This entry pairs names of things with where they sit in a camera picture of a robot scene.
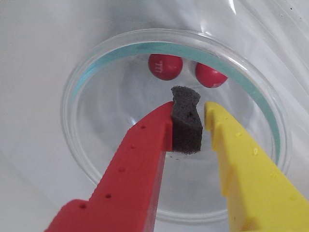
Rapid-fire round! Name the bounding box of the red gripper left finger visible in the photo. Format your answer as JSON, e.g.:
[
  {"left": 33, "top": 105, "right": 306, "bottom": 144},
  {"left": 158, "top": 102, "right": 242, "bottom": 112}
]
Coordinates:
[{"left": 44, "top": 86, "right": 202, "bottom": 232}]

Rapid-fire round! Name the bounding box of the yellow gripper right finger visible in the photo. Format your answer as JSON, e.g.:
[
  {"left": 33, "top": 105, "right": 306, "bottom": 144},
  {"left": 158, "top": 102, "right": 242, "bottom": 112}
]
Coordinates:
[{"left": 204, "top": 101, "right": 309, "bottom": 232}]

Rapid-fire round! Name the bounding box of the red round candy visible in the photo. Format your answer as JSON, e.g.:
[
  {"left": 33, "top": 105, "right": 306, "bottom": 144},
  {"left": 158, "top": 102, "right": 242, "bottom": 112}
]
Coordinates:
[
  {"left": 195, "top": 61, "right": 229, "bottom": 88},
  {"left": 147, "top": 53, "right": 183, "bottom": 81}
]

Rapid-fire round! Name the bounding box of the clear glass bowl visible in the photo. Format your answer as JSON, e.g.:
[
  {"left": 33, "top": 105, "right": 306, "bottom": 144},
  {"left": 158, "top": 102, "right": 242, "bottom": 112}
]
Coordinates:
[{"left": 60, "top": 28, "right": 290, "bottom": 223}]

